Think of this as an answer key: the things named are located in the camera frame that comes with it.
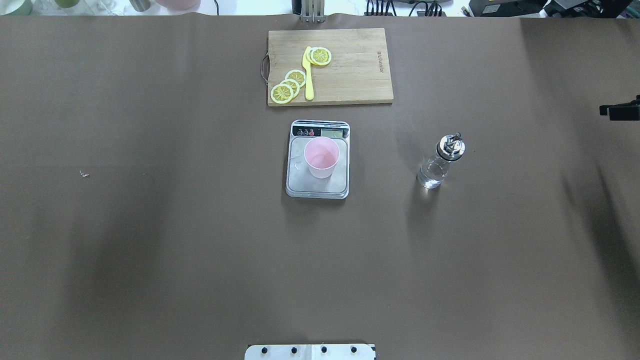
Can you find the grey digital kitchen scale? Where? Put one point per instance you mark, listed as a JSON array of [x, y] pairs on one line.
[[299, 183]]

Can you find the wooden cutting board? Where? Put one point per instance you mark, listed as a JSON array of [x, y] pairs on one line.
[[358, 74]]

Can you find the upper lemon slice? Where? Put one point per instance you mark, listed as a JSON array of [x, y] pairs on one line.
[[297, 75]]

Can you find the lemon slice near handle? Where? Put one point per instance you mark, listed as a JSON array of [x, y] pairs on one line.
[[280, 94]]

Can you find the yellow plastic knife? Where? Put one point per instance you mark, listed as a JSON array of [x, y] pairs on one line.
[[307, 66]]

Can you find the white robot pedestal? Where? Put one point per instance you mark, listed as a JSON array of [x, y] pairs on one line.
[[317, 351]]

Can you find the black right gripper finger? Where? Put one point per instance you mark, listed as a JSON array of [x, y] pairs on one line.
[[629, 111]]

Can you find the glass sauce dispenser bottle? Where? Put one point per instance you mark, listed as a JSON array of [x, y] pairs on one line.
[[435, 168]]

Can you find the middle lemon slice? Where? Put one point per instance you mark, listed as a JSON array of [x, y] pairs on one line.
[[294, 85]]

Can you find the aluminium frame post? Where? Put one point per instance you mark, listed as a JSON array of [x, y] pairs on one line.
[[312, 11]]

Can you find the pink plastic cup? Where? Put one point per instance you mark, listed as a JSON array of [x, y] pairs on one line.
[[321, 155]]

